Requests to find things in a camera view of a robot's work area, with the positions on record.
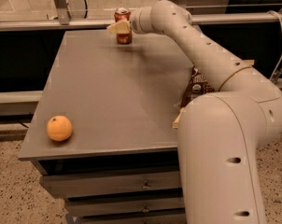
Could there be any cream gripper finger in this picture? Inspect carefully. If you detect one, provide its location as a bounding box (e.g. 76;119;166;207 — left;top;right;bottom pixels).
106;19;131;35

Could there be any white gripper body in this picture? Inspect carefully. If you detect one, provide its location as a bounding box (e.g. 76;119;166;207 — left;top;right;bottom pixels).
130;7;154;34

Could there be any red coke can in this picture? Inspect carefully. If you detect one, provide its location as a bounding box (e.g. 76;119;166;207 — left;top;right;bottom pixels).
114;7;132;45

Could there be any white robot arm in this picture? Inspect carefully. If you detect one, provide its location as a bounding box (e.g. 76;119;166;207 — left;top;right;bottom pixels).
108;0;282;224

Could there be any sea salt chips bag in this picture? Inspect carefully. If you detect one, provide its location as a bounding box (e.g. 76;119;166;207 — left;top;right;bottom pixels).
172;66;215;129

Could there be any orange fruit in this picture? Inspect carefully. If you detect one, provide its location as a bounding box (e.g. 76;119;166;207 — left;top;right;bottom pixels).
47;116;73;142

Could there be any grey drawer cabinet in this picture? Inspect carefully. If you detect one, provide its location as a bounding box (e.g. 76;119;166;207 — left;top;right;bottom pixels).
19;30;191;219

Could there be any top grey drawer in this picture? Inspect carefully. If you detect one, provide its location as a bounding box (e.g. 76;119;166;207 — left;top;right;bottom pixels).
40;170;181;198

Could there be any grey drawer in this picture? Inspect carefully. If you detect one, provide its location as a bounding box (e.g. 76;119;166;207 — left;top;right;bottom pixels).
80;214;186;224
65;197;184;217
40;170;181;198

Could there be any middle grey drawer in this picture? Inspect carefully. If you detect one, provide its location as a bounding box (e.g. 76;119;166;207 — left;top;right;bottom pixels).
65;197;184;217

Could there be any bottom grey drawer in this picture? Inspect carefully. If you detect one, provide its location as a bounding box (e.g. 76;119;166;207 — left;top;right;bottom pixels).
80;214;186;224

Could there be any metal railing frame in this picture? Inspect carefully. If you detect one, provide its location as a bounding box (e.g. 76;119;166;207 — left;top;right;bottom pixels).
0;0;282;31

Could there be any white cable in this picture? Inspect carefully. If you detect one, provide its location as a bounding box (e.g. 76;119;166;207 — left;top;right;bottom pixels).
266;10;282;81

